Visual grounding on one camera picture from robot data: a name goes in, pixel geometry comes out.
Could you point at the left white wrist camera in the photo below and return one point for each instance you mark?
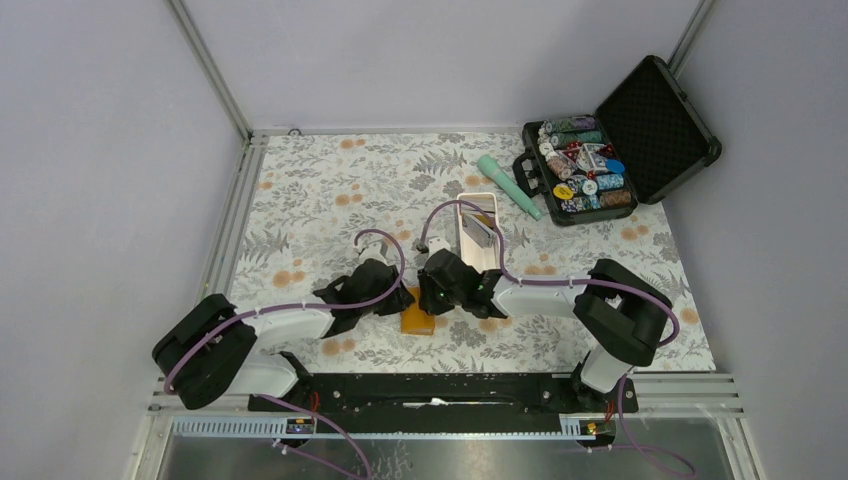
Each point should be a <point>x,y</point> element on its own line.
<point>374,251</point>

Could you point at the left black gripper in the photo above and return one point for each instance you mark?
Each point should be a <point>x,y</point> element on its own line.
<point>400,300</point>

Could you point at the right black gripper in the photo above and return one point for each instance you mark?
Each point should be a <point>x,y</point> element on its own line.
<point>427,302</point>

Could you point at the floral table mat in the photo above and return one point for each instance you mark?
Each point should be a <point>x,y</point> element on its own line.
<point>314,193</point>

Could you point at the mint green handle tool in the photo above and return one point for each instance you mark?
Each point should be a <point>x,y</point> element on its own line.
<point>491,169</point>

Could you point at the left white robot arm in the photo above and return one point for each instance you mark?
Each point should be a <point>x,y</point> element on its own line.
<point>215,350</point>

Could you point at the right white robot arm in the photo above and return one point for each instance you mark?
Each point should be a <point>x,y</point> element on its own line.
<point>625,315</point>

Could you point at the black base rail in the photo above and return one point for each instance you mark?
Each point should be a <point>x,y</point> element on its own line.
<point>458,403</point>

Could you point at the black poker chip case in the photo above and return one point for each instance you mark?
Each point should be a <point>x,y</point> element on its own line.
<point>641,143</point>

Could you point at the orange leather card holder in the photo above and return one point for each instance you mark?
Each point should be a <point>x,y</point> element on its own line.
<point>414,320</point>

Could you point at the grey card in tray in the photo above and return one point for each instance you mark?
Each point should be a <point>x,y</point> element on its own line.
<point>478,231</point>

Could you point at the white plastic tray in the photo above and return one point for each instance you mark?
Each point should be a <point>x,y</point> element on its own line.
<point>469,252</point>

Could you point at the cards stack in tray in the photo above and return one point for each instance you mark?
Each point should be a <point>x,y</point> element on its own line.
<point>485,203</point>

